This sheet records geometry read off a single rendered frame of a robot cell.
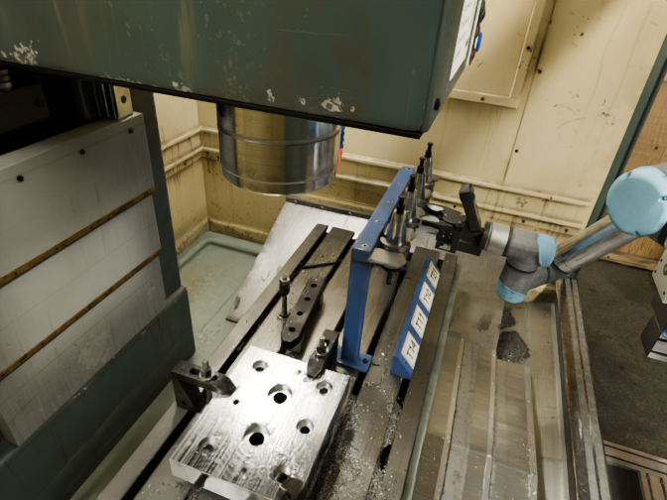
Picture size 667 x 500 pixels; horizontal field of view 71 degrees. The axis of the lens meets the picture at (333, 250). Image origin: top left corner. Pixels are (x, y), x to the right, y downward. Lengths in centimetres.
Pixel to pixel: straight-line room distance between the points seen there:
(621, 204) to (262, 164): 65
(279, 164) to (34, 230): 50
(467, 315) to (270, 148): 118
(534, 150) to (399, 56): 123
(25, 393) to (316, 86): 82
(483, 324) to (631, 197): 79
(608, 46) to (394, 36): 119
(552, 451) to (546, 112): 97
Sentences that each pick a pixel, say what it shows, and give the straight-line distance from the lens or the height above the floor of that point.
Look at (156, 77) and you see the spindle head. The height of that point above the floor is 160.
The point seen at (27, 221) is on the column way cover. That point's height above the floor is 132.
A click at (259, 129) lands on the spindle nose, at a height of 155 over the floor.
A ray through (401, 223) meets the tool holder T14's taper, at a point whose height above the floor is 127.
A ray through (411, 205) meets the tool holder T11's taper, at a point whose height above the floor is 126.
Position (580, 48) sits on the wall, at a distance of 157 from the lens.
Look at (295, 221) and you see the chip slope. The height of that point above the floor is 82.
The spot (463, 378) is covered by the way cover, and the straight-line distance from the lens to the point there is 141.
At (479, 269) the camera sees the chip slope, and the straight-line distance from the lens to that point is 172.
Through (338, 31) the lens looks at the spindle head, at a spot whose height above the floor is 167.
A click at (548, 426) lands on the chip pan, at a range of 148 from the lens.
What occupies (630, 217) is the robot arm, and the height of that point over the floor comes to 137.
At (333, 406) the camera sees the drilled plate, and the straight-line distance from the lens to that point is 94.
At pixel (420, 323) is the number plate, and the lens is 123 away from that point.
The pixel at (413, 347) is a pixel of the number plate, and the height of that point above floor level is 93.
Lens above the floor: 173
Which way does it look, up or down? 33 degrees down
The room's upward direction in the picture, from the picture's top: 4 degrees clockwise
